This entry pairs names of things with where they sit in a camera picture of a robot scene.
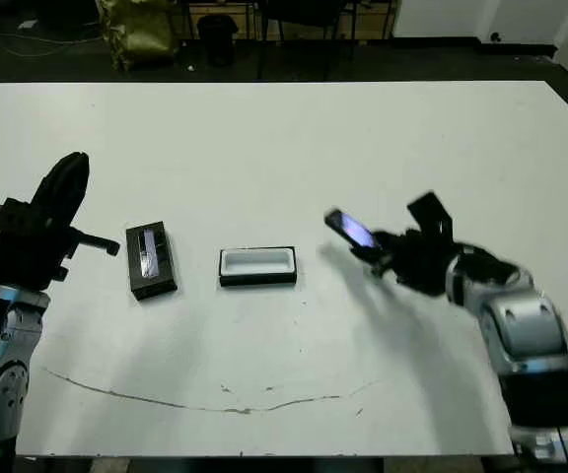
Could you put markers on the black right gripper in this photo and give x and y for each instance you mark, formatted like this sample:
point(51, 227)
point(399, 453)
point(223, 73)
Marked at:
point(422, 263)

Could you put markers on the black box base white inlay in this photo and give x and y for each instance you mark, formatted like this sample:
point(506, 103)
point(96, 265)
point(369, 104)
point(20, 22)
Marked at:
point(258, 266)

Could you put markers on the white paper sheet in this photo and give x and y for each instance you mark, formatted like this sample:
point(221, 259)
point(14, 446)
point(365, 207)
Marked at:
point(29, 24)

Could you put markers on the black box lid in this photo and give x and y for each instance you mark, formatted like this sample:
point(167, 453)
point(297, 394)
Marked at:
point(152, 261)

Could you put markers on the black mesh office chair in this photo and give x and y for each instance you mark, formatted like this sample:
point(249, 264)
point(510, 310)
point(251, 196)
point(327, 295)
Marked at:
point(304, 12)

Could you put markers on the yellow-green bag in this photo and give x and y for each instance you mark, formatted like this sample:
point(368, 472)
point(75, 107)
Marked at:
point(138, 34)

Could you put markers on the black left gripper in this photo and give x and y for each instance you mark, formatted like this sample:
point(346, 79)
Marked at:
point(27, 251)

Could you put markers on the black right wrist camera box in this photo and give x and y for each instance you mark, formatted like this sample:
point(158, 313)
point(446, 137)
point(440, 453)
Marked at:
point(429, 212)

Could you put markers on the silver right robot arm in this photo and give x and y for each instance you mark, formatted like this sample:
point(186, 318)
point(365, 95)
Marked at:
point(525, 320)

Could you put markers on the black trash bin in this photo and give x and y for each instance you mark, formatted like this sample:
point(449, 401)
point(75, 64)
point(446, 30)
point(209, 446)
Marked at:
point(217, 39)

